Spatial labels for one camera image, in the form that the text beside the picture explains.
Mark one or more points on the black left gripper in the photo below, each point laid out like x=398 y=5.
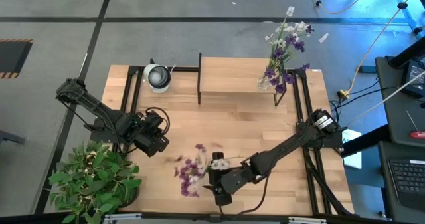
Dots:
x=149 y=131

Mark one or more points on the black side desk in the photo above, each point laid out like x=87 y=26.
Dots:
x=398 y=117

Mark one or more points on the black aluminium table frame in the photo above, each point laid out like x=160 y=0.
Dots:
x=186 y=69
x=310 y=190

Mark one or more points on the potted green leafy plant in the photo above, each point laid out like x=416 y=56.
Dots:
x=96 y=184

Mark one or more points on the white flower bunch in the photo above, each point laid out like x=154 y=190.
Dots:
x=301 y=26
x=220 y=164

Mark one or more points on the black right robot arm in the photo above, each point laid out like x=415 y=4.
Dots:
x=285 y=144

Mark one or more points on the purple flower bunch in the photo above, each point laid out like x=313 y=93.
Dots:
x=278 y=53
x=186 y=174

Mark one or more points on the white paper sheet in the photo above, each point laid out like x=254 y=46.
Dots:
x=353 y=162

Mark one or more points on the black keyboard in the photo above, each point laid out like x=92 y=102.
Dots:
x=408 y=179

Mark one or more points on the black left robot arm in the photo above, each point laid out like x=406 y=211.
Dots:
x=99 y=111

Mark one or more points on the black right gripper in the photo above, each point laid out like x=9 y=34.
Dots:
x=235 y=180

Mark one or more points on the black mat with hazard stripes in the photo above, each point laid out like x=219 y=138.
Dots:
x=13 y=58

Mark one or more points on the black support strut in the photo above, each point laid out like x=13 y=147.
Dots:
x=365 y=141

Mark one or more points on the black rail with silver brackets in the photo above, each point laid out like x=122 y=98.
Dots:
x=212 y=218

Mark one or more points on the wooden shelf with black legs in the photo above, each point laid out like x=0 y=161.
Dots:
x=232 y=74

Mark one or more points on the black furniture foot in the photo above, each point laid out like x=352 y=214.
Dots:
x=10 y=137

